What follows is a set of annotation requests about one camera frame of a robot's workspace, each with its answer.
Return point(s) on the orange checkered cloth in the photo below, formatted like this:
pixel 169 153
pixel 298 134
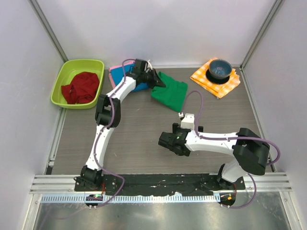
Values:
pixel 218 90

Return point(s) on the perforated metal rail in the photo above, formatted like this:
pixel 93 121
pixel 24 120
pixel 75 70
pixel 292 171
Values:
pixel 93 199

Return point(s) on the green t shirt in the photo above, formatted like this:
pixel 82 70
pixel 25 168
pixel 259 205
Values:
pixel 172 95

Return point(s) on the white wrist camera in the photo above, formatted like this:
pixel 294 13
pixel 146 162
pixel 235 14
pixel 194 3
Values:
pixel 187 121
pixel 149 66

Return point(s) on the blue t shirt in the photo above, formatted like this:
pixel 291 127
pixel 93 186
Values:
pixel 142 86

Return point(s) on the black saucer plate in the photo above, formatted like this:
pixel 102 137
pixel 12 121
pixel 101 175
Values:
pixel 218 80

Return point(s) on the red t shirt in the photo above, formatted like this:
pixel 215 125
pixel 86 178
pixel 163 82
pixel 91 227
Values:
pixel 82 89

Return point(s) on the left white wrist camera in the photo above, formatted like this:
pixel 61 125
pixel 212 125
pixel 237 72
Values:
pixel 149 66

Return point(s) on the dark blue ceramic bowl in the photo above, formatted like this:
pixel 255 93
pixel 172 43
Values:
pixel 219 63

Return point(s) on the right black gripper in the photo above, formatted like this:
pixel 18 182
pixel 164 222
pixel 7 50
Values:
pixel 176 128

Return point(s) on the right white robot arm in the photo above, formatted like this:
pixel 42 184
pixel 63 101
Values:
pixel 250 153

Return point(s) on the pink t shirt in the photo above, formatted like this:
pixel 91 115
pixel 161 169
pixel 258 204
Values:
pixel 116 73

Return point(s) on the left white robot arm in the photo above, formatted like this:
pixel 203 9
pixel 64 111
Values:
pixel 108 116

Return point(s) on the lime green plastic basin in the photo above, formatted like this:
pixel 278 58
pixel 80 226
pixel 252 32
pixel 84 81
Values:
pixel 67 73

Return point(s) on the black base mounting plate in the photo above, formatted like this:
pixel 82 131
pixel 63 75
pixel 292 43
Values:
pixel 187 184

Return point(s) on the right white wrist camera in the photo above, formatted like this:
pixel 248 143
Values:
pixel 187 121

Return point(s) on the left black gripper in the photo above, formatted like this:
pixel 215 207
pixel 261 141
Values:
pixel 156 81

